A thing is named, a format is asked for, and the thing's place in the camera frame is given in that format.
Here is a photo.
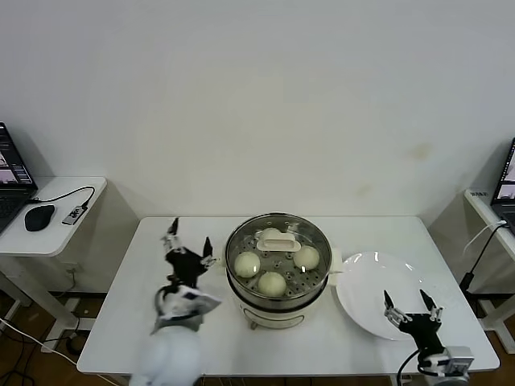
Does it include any white side table with mouse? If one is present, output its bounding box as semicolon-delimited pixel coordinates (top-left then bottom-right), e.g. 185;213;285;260
0;175;109;335

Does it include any white laptop cable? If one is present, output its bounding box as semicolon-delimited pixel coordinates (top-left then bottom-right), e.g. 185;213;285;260
462;219;509;257

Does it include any stainless steel steamer basket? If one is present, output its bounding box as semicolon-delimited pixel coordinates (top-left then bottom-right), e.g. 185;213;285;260
212;211;344;303

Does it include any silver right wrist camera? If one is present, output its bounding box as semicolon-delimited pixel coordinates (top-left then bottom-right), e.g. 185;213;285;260
442;345;476;377

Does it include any black laptop beside mouse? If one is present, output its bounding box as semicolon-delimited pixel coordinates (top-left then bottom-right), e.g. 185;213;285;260
0;121;39;234

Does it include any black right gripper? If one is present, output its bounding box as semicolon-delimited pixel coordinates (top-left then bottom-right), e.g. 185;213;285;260
382;288;447;357

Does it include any white floor cable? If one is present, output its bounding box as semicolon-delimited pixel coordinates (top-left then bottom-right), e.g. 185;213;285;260
0;316;80;368

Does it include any cream electric cooker base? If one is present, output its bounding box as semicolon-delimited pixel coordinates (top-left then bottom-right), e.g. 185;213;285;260
225;269;329;331

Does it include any glass lid with cream handle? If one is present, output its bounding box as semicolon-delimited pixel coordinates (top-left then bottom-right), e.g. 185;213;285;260
225;212;333;282

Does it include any black usb hub cable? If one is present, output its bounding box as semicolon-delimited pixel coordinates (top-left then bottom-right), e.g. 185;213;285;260
25;185;97;210

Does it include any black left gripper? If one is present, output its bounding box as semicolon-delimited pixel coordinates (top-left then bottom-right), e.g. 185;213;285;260
160;217;219;289

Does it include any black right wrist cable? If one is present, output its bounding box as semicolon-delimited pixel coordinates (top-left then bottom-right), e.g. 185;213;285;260
396;348;423;386

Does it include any grey usb hub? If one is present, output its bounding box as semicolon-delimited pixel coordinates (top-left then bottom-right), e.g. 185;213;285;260
61;203;89;225

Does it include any white round plate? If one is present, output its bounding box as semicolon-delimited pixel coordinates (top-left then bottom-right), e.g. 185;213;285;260
335;251;436;342

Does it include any black computer mouse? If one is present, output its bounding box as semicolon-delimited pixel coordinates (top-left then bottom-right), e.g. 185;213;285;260
23;203;56;232

